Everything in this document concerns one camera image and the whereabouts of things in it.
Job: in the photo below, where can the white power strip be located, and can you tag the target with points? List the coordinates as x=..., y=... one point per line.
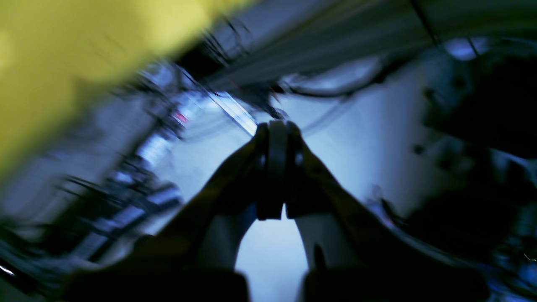
x=232, y=108

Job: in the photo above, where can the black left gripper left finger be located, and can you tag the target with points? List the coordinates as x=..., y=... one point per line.
x=193, y=258

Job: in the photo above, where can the yellow table cloth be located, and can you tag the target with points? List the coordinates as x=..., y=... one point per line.
x=57, y=56

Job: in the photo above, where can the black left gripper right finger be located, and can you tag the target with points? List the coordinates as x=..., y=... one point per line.
x=352, y=256

